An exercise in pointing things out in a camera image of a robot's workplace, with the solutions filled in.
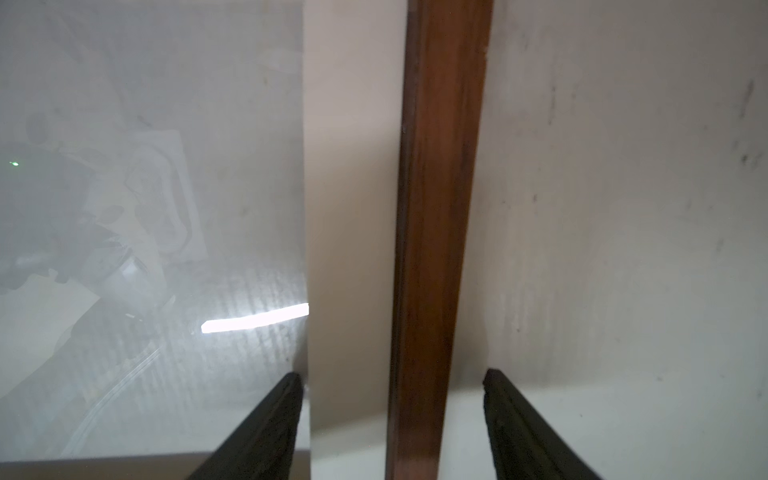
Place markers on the white passe-partout mat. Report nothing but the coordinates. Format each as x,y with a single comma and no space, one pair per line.
352,92

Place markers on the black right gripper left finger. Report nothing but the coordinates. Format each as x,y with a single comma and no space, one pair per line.
263,445

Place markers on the brown wooden picture frame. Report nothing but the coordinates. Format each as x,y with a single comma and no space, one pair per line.
444,77

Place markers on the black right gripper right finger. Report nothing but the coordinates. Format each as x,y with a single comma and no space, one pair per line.
523,444

